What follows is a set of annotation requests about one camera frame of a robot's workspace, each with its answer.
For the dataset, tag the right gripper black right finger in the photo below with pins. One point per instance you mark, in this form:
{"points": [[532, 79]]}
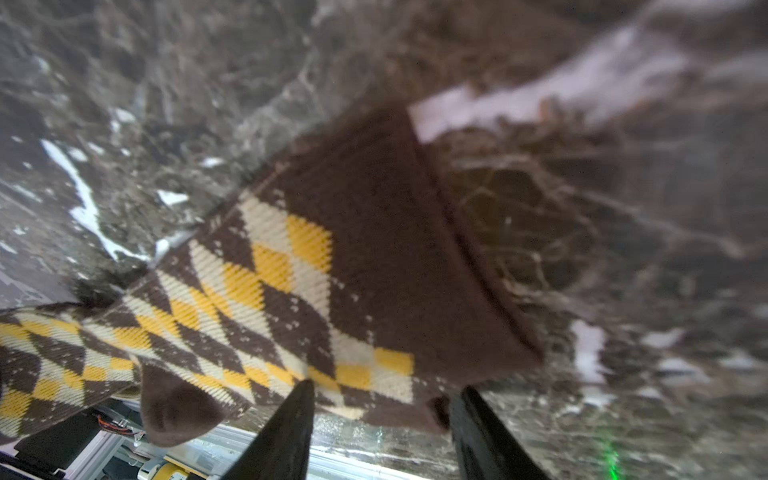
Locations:
{"points": [[485, 448]]}

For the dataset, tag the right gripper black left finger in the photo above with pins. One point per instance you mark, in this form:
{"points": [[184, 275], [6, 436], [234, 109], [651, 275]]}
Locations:
{"points": [[281, 450]]}

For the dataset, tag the light brown argyle sock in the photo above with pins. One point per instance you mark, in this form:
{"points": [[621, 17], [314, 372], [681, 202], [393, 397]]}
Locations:
{"points": [[347, 266]]}

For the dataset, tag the dark brown argyle sock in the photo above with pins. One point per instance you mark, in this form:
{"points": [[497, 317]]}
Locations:
{"points": [[53, 368]]}

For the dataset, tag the aluminium mounting rail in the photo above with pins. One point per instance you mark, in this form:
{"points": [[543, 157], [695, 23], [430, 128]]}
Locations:
{"points": [[108, 441]]}

